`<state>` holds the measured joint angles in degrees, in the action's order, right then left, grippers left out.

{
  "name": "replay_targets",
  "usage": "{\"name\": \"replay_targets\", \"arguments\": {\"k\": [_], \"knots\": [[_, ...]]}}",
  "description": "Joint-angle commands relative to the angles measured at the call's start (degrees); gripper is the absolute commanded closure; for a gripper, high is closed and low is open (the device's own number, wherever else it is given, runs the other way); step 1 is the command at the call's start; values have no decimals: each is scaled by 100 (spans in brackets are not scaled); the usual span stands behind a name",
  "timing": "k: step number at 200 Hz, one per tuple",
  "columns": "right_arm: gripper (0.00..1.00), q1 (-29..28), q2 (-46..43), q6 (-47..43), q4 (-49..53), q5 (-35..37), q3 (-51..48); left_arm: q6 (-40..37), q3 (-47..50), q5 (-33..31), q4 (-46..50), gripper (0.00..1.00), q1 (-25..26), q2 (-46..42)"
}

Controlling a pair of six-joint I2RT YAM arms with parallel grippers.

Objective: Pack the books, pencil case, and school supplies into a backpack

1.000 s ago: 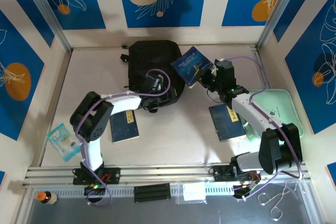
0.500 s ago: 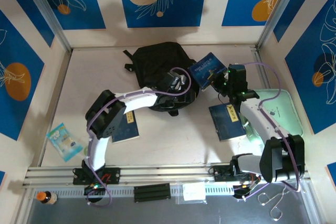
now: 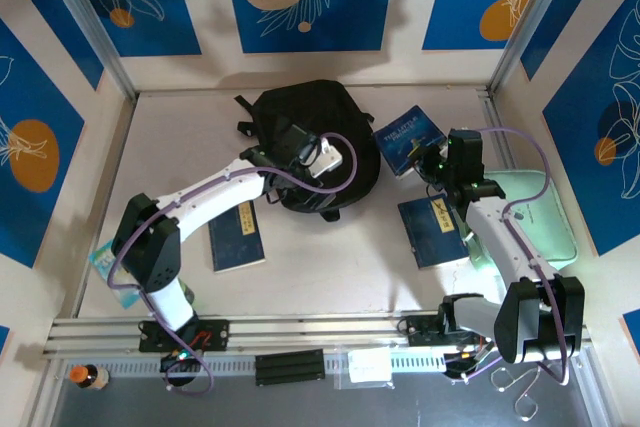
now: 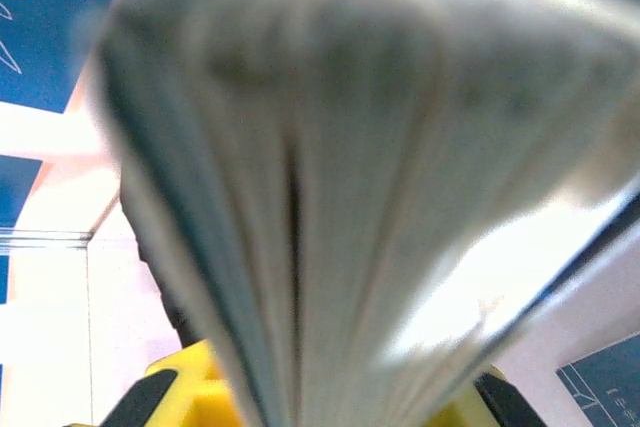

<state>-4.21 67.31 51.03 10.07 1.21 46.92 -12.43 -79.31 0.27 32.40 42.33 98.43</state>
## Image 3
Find blue poster small orange circle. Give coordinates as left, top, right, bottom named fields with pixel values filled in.
left=64, top=0, right=203, bottom=58

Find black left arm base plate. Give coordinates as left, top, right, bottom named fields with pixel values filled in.
left=138, top=319, right=231, bottom=353

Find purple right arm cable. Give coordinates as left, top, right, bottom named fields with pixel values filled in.
left=444, top=126, right=571, bottom=386

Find grey slotted cable duct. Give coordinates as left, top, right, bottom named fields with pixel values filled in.
left=64, top=350, right=451, bottom=378

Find black connector with coloured wires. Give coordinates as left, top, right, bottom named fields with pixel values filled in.
left=159, top=344, right=204, bottom=374
left=443, top=334, right=499, bottom=379

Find Little Prince book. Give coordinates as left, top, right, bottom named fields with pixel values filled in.
left=374, top=105, right=449, bottom=181

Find aluminium mounting rail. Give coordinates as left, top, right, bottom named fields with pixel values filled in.
left=42, top=309, right=594, bottom=359

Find black ridged block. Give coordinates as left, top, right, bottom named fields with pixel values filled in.
left=254, top=350, right=326, bottom=387

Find blue poster dark circle leaf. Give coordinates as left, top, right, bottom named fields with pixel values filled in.
left=542, top=0, right=640, bottom=257

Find blue poster beige circle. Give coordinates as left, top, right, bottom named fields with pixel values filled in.
left=221, top=0, right=396, bottom=54

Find black backpack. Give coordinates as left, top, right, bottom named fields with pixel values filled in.
left=233, top=79, right=384, bottom=223

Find mint green tray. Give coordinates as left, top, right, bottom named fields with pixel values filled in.
left=467, top=169, right=579, bottom=273

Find blue snack packet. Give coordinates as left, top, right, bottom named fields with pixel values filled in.
left=88, top=241, right=144, bottom=309

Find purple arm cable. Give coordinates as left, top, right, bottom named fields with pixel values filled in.
left=444, top=126, right=571, bottom=386
left=107, top=132, right=357, bottom=395

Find blue poster large orange circle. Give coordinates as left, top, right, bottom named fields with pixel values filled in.
left=0, top=16, right=86, bottom=269

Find blue poster white flower lines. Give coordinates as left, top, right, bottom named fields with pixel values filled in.
left=0, top=0, right=105, bottom=92

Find aluminium frame post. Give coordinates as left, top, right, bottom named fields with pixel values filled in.
left=487, top=0, right=576, bottom=94
left=37, top=0, right=139, bottom=101

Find bent metal wire hooks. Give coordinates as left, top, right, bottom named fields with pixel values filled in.
left=489, top=346, right=581, bottom=422

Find brown bottle with orange cap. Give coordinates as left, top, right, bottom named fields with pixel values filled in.
left=68, top=364, right=111, bottom=392

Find clear bag with white card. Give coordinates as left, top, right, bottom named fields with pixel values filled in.
left=333, top=345, right=396, bottom=391

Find dark blue yellow-label notebook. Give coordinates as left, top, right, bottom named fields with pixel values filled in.
left=397, top=192, right=472, bottom=271
left=207, top=200, right=267, bottom=274

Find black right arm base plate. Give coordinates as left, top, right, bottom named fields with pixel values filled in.
left=405, top=314, right=499, bottom=348

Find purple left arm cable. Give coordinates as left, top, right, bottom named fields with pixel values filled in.
left=107, top=132, right=357, bottom=395

